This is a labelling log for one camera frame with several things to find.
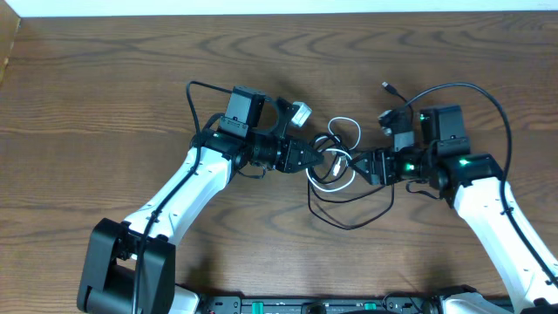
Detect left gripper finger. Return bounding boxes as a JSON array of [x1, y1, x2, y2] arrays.
[[298, 154, 324, 170], [298, 140, 323, 158]]

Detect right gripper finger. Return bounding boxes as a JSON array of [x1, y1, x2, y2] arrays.
[[351, 166, 376, 185], [350, 151, 374, 168]]

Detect black USB cable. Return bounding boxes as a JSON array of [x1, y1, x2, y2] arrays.
[[381, 80, 415, 132], [307, 130, 396, 231]]

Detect white USB cable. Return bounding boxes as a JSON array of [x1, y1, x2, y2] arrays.
[[304, 115, 363, 194]]

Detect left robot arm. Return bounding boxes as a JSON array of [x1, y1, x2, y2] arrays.
[[77, 128, 323, 313]]

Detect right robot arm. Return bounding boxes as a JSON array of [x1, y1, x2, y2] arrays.
[[350, 138, 557, 313]]

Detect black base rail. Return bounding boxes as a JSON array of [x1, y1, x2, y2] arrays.
[[183, 293, 442, 314]]

